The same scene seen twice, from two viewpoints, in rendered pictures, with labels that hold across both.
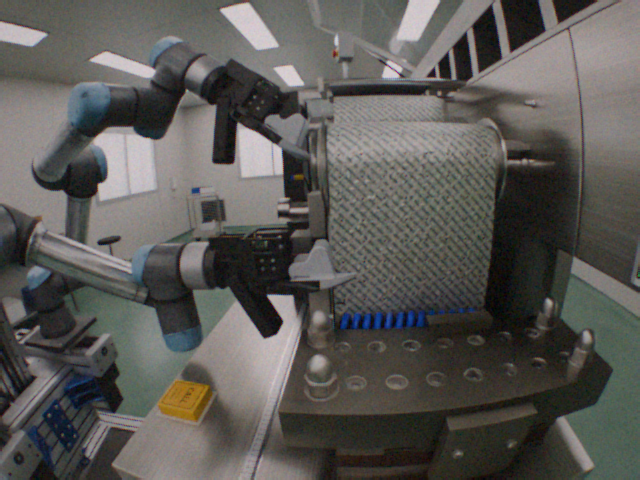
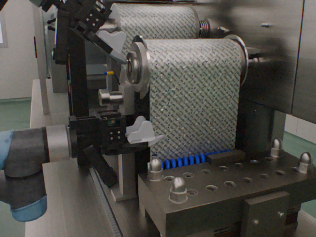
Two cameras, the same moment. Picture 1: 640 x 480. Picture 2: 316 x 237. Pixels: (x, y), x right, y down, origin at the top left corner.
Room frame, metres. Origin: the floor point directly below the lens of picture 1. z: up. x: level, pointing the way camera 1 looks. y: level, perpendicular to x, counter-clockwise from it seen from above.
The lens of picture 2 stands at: (-0.19, 0.28, 1.34)
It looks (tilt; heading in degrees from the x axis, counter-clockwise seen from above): 17 degrees down; 332
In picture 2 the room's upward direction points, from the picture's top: straight up
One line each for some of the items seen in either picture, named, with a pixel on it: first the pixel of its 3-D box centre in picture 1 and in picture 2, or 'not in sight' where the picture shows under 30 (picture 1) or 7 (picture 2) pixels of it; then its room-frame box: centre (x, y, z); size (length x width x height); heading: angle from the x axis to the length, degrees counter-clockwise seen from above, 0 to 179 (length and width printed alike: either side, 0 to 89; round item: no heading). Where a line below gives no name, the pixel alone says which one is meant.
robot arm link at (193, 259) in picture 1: (205, 265); (59, 142); (0.43, 0.18, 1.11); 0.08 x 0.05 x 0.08; 173
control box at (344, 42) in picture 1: (341, 47); not in sight; (1.00, -0.11, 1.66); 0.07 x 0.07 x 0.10; 3
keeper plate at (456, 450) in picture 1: (480, 448); (264, 220); (0.17, -0.16, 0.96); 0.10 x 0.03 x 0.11; 83
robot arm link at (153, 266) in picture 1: (166, 267); (19, 149); (0.43, 0.26, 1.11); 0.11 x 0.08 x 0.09; 83
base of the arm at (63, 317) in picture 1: (54, 316); not in sight; (0.64, 0.93, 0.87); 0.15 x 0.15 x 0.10
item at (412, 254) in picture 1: (415, 263); (195, 125); (0.39, -0.13, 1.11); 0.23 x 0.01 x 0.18; 83
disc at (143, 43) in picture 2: (328, 165); (138, 67); (0.46, -0.02, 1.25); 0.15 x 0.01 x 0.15; 173
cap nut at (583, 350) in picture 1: (585, 344); (305, 161); (0.20, -0.31, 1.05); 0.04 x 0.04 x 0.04
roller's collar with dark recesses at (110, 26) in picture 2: (323, 129); (105, 29); (0.71, -0.02, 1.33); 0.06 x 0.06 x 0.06; 83
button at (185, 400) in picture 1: (185, 399); not in sight; (0.33, 0.23, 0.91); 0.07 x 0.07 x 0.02; 83
